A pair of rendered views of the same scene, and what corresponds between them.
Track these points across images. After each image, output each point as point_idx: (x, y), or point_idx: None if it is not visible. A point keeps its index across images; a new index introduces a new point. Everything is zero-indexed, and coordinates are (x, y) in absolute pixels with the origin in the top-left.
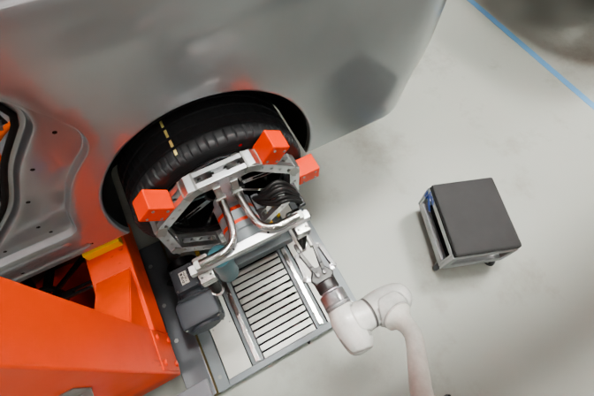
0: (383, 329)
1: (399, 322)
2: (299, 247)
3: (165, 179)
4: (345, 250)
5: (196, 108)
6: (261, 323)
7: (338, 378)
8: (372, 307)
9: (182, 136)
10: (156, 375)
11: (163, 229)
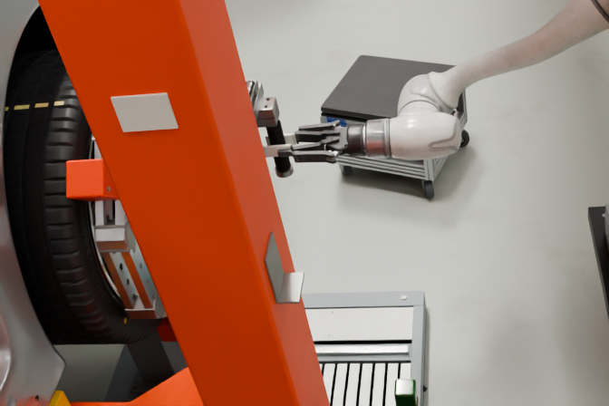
0: (469, 291)
1: (449, 79)
2: (285, 146)
3: (77, 146)
4: (324, 285)
5: (23, 69)
6: None
7: (503, 379)
8: (414, 100)
9: (46, 89)
10: (320, 370)
11: (129, 223)
